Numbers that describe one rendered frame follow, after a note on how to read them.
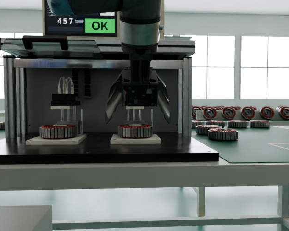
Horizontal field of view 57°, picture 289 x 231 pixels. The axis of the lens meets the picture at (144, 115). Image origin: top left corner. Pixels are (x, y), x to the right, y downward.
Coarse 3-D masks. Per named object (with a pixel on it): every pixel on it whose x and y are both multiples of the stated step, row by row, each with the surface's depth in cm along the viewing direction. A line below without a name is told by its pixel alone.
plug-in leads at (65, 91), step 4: (60, 80) 97; (64, 80) 100; (64, 84) 100; (72, 84) 99; (60, 88) 96; (64, 88) 99; (72, 88) 96; (60, 92) 96; (64, 92) 98; (72, 92) 96
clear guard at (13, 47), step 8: (8, 40) 72; (16, 40) 72; (72, 40) 73; (80, 40) 73; (88, 40) 74; (0, 48) 69; (8, 48) 70; (16, 48) 70; (24, 48) 70; (40, 48) 70; (48, 48) 70; (56, 48) 70; (72, 48) 71; (80, 48) 71; (88, 48) 71; (96, 48) 83; (0, 56) 67; (8, 56) 67; (16, 56) 67; (24, 56) 68; (32, 56) 68; (40, 56) 68; (48, 56) 68; (56, 56) 68; (64, 56) 68; (72, 56) 68; (80, 56) 68; (88, 56) 69; (96, 56) 98
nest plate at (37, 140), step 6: (36, 138) 81; (42, 138) 81; (66, 138) 81; (72, 138) 81; (78, 138) 81; (84, 138) 88; (30, 144) 77; (36, 144) 77; (42, 144) 77; (48, 144) 77; (54, 144) 77; (60, 144) 77; (66, 144) 77; (72, 144) 77
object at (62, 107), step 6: (54, 96) 88; (60, 96) 88; (66, 96) 88; (72, 96) 90; (54, 102) 88; (60, 102) 88; (66, 102) 88; (72, 102) 89; (78, 102) 99; (54, 108) 86; (60, 108) 86; (66, 108) 86; (72, 108) 91
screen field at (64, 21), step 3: (57, 18) 95; (60, 18) 95; (63, 18) 95; (66, 18) 95; (69, 18) 95; (72, 18) 95; (57, 21) 95; (60, 21) 95; (63, 21) 95; (66, 21) 95; (69, 21) 95; (72, 21) 95; (60, 24) 95; (63, 24) 95; (66, 24) 95; (69, 24) 95; (72, 24) 95
